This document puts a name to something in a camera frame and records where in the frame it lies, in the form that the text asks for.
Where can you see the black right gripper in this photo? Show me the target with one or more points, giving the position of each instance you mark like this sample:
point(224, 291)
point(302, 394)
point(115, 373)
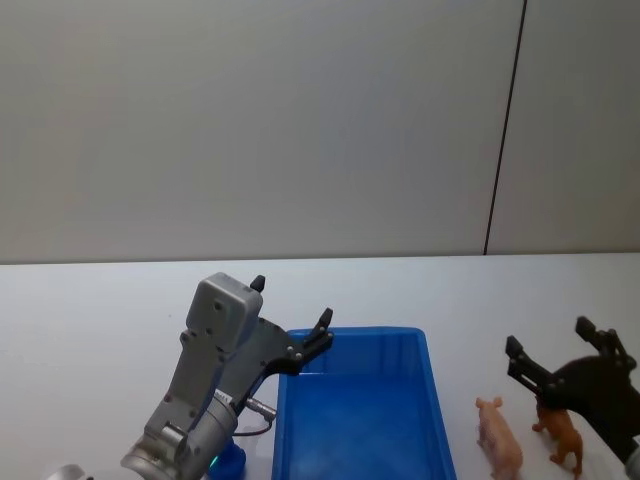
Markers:
point(605, 395)

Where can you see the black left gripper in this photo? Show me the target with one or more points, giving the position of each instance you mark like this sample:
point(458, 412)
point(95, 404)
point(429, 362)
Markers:
point(255, 352)

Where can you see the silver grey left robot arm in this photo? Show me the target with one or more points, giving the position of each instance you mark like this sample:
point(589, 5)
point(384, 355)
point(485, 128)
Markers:
point(200, 360)

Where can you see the brown toy animal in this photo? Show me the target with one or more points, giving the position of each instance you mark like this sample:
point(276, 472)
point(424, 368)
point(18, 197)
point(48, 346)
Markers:
point(562, 430)

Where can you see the pink toy pig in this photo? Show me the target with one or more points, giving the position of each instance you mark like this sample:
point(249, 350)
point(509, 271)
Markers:
point(497, 440)

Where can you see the blue plastic bin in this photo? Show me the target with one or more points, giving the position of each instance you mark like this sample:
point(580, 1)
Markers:
point(360, 415)

